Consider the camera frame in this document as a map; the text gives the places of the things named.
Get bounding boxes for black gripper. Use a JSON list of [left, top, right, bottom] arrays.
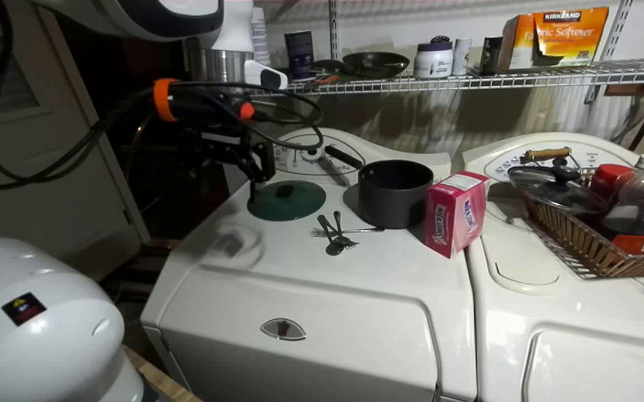
[[173, 82, 276, 185]]

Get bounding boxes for black pot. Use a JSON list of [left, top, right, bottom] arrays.
[[324, 144, 436, 230]]

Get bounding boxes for glass pot lid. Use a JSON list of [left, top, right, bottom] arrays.
[[508, 159, 612, 219]]

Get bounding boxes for green round lid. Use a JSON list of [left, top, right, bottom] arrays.
[[246, 179, 329, 223]]

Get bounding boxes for dark blue box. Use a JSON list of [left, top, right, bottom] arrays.
[[283, 29, 317, 80]]

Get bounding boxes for black measuring spoons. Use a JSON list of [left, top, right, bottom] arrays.
[[314, 210, 358, 256]]

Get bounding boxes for white washing machine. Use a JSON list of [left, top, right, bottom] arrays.
[[141, 126, 482, 402]]

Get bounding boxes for white door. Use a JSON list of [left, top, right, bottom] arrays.
[[0, 0, 151, 263]]

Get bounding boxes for white jar dark lid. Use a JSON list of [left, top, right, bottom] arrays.
[[414, 34, 455, 80]]

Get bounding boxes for pink cardboard box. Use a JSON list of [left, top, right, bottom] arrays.
[[423, 170, 489, 261]]

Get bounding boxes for orange cardboard box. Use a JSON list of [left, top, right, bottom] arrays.
[[529, 4, 612, 69]]

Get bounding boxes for brown wicker basket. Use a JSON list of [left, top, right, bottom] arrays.
[[520, 194, 644, 282]]

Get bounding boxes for white dryer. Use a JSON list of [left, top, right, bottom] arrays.
[[461, 133, 644, 402]]

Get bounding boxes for red capped bottle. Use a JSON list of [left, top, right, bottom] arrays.
[[589, 163, 644, 256]]

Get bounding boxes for white slotted shelf rail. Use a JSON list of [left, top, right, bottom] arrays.
[[327, 0, 341, 62], [583, 0, 637, 108]]

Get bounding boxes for white wire shelf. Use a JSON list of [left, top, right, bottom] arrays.
[[280, 61, 644, 99]]

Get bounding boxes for wooden handled utensil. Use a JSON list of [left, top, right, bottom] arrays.
[[518, 146, 575, 168]]

